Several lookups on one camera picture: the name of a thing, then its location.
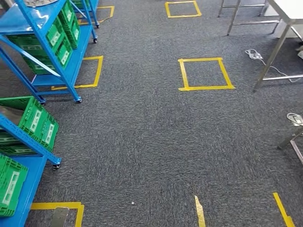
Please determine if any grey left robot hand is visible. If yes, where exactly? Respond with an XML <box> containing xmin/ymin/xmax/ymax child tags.
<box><xmin>50</xmin><ymin>207</ymin><xmax>69</xmax><ymax>227</ymax></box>

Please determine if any blue metal shelf cart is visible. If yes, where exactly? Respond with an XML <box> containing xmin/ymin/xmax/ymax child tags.
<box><xmin>0</xmin><ymin>0</ymin><xmax>99</xmax><ymax>105</ymax></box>
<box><xmin>0</xmin><ymin>113</ymin><xmax>63</xmax><ymax>227</ymax></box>
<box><xmin>71</xmin><ymin>0</ymin><xmax>100</xmax><ymax>29</ymax></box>

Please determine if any yellow floor tape square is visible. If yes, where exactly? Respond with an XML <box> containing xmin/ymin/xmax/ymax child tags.
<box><xmin>178</xmin><ymin>57</ymin><xmax>236</xmax><ymax>92</ymax></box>
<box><xmin>30</xmin><ymin>201</ymin><xmax>85</xmax><ymax>227</ymax></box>
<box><xmin>194</xmin><ymin>192</ymin><xmax>295</xmax><ymax>227</ymax></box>
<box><xmin>51</xmin><ymin>55</ymin><xmax>104</xmax><ymax>91</ymax></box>

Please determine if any grey floor socket box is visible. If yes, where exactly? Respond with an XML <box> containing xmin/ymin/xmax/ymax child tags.
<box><xmin>286</xmin><ymin>112</ymin><xmax>303</xmax><ymax>127</ymax></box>

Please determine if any steel table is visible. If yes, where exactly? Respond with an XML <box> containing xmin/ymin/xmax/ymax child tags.
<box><xmin>252</xmin><ymin>0</ymin><xmax>303</xmax><ymax>93</ymax></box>

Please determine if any steel table frame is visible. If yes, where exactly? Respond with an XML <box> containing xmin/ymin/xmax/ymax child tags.
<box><xmin>218</xmin><ymin>0</ymin><xmax>283</xmax><ymax>36</ymax></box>

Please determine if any white cable bundle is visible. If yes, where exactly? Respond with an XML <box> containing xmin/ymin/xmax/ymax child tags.
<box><xmin>245</xmin><ymin>48</ymin><xmax>303</xmax><ymax>83</ymax></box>

